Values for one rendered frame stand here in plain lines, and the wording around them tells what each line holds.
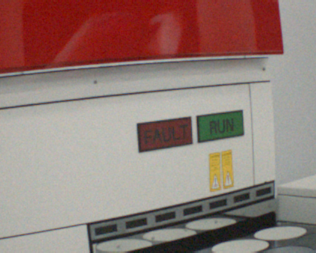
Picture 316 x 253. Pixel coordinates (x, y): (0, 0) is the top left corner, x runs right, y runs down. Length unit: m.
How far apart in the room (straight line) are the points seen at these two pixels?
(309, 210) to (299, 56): 2.51
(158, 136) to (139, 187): 0.09
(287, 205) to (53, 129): 0.54
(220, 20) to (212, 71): 0.11
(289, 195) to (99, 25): 0.56
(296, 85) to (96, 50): 2.78
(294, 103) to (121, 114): 2.67
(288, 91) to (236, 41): 2.49
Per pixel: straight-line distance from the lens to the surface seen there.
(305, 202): 1.45
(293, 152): 3.86
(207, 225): 1.36
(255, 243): 1.30
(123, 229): 1.25
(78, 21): 1.13
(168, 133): 1.29
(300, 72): 3.90
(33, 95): 1.14
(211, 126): 1.36
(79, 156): 1.19
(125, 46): 1.18
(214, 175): 1.37
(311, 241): 1.29
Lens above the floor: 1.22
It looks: 5 degrees down
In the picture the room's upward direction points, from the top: 4 degrees counter-clockwise
